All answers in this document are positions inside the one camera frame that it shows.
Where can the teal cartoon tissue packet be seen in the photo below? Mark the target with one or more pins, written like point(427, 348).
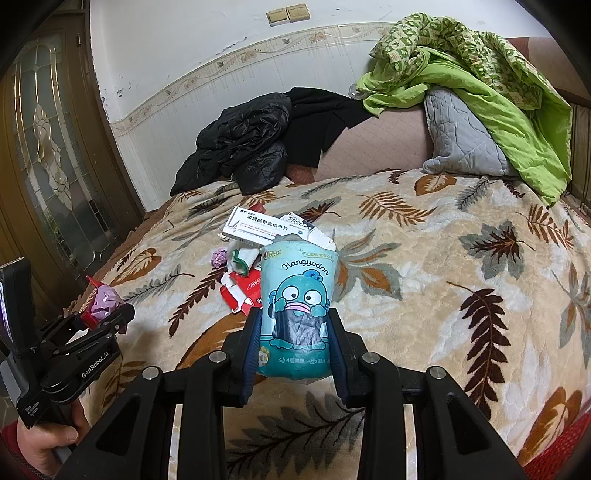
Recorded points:
point(295, 286)

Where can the black puffer jacket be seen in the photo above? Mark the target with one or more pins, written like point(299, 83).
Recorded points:
point(240, 138)

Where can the torn red and white packaging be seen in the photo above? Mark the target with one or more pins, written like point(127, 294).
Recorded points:
point(240, 286)

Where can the person's left forearm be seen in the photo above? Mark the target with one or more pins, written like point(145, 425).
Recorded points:
point(9, 454)

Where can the person's left hand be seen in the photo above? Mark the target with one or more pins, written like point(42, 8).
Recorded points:
point(41, 438)

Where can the brown door with glass panel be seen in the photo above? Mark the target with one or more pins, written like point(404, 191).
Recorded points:
point(46, 138)

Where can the brown headboard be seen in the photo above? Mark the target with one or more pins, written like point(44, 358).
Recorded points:
point(545, 55)

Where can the pink quilted cushion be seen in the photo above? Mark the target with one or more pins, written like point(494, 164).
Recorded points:
point(383, 138)

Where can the clear plastic object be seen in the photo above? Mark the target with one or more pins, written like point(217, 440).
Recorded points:
point(358, 93)

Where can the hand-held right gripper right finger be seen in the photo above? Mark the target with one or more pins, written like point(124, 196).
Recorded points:
point(336, 364)

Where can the white tissue with green scrap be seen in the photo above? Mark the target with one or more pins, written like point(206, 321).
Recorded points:
point(247, 258)

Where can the black cloth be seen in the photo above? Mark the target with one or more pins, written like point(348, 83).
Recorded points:
point(318, 120)

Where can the purple wrapper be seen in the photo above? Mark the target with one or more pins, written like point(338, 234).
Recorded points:
point(106, 300)
point(219, 258)

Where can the leaf print blanket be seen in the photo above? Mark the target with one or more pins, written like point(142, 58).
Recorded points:
point(415, 277)

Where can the green patterned quilt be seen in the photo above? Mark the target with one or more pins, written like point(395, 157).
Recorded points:
point(521, 138)

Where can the white medicine box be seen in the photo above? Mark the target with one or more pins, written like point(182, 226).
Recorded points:
point(258, 221)

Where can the torn white carton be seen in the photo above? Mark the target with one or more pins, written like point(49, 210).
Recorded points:
point(318, 240)

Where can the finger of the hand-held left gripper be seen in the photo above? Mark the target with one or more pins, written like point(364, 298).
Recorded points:
point(115, 318)
point(74, 316)

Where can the grey quilted pillow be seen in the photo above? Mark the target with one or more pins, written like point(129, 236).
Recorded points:
point(461, 134)

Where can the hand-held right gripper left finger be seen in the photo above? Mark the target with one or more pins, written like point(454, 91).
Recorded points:
point(249, 364)

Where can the striped brown bed side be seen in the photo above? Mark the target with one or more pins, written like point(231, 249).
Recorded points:
point(579, 152)

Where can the beige wall switch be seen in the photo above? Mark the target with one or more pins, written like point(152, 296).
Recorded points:
point(298, 12)
point(277, 15)

